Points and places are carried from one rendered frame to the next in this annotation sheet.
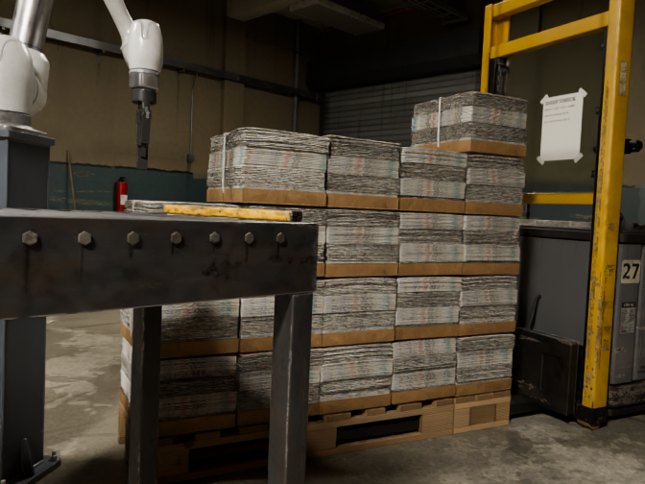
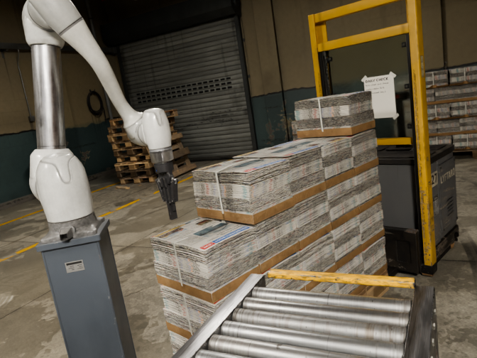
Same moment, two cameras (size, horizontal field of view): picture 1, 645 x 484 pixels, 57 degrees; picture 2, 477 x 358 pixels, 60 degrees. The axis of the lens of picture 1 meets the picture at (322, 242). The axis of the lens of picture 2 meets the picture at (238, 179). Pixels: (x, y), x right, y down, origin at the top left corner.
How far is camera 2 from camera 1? 95 cm
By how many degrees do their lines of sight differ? 18
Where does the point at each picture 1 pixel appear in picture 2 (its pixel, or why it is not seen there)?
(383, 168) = (315, 165)
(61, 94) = not seen: outside the picture
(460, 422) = not seen: hidden behind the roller
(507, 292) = (378, 213)
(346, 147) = (296, 160)
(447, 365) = (360, 270)
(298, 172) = (277, 190)
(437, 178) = (339, 159)
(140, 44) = (159, 131)
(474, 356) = (370, 258)
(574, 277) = (399, 187)
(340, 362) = not seen: hidden behind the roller
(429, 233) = (341, 196)
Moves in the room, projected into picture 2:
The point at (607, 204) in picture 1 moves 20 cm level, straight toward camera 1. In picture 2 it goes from (424, 145) to (434, 150)
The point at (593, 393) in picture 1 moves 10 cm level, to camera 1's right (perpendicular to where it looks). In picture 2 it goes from (431, 257) to (443, 253)
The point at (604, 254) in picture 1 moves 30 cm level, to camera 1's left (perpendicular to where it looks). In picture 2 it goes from (426, 177) to (386, 186)
